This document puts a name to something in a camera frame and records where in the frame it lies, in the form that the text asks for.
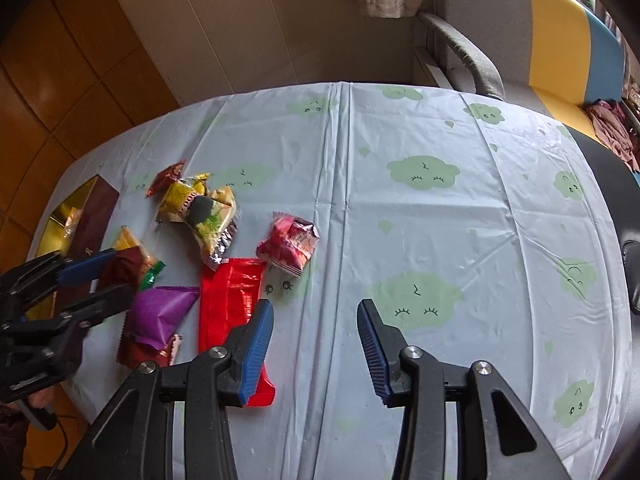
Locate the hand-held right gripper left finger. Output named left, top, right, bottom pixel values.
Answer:
left=60, top=299, right=276, bottom=480

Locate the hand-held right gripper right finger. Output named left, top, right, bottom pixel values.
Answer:
left=356, top=299, right=571, bottom=480

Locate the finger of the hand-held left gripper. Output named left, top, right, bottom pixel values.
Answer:
left=55, top=282, right=135, bottom=336
left=52, top=249, right=120, bottom=291

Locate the maroon snack packet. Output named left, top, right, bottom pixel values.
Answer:
left=97, top=246, right=147, bottom=291

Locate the maroon box with gold lining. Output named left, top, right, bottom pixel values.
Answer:
left=37, top=174, right=121, bottom=321

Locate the orange snack packet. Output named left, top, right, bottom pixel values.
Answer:
left=61, top=207, right=83, bottom=241

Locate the long red snack packet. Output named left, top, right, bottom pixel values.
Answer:
left=198, top=256, right=277, bottom=407

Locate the green candy wrapper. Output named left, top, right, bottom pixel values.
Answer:
left=137, top=261, right=166, bottom=292

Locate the purple snack packet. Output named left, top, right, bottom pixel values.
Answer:
left=122, top=285, right=201, bottom=350

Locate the brown-red packet with zigzag edge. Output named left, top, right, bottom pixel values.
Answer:
left=116, top=332, right=184, bottom=368

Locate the pink-red snack packet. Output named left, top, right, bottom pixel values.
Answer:
left=256, top=212, right=321, bottom=278

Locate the small dark red snack packet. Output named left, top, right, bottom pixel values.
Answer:
left=145, top=160, right=187, bottom=200

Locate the yellow snack packet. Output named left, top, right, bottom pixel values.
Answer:
left=156, top=172, right=213, bottom=223

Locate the yellow-green packet with dark circle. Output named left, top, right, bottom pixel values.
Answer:
left=182, top=186, right=240, bottom=272

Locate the light blue cloud-print tablecloth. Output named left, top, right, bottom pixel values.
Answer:
left=25, top=80, right=633, bottom=480

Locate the black chair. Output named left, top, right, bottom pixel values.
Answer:
left=572, top=127, right=640, bottom=316

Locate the pink cloth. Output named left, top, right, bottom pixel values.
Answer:
left=585, top=100, right=640, bottom=171

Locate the grey armchair colourful cushion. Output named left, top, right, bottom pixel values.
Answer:
left=412, top=0, right=640, bottom=171

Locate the black cable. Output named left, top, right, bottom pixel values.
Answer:
left=47, top=412, right=73, bottom=471

